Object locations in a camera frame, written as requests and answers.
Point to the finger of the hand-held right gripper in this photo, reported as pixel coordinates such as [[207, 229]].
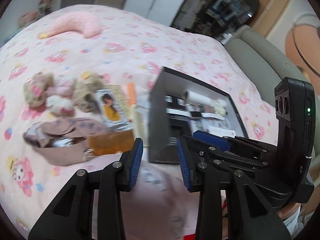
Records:
[[232, 158], [212, 138]]

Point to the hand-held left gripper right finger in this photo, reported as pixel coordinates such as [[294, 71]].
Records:
[[183, 168]]

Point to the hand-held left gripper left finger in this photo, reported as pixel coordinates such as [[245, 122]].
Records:
[[136, 166]]

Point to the black storage box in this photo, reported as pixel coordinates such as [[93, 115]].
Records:
[[160, 120]]

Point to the doll picture card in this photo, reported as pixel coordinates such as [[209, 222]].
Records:
[[111, 110]]

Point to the orange and white pen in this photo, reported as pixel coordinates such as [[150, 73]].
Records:
[[132, 95]]

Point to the pink fabric pouch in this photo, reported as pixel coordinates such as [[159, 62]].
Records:
[[67, 130]]

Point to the grey plush toy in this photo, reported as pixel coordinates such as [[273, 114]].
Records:
[[87, 90]]

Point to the pink and beige plush toy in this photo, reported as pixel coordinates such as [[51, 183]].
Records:
[[50, 92]]

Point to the person's right forearm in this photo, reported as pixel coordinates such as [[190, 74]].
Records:
[[287, 213]]

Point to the white lint roller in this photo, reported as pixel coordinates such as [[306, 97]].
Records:
[[200, 99]]

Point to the person's pink clothing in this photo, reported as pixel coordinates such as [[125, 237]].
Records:
[[155, 205]]

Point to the grey sofa armrest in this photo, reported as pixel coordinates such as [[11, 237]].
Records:
[[257, 62]]

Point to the pink printed blanket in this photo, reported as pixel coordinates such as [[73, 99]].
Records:
[[150, 55]]

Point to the dark bookshelf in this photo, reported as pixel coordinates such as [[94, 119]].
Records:
[[212, 7]]

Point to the pink crescent plush pillow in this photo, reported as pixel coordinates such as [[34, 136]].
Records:
[[75, 22]]

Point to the pink round cushion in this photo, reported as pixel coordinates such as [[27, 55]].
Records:
[[28, 18]]

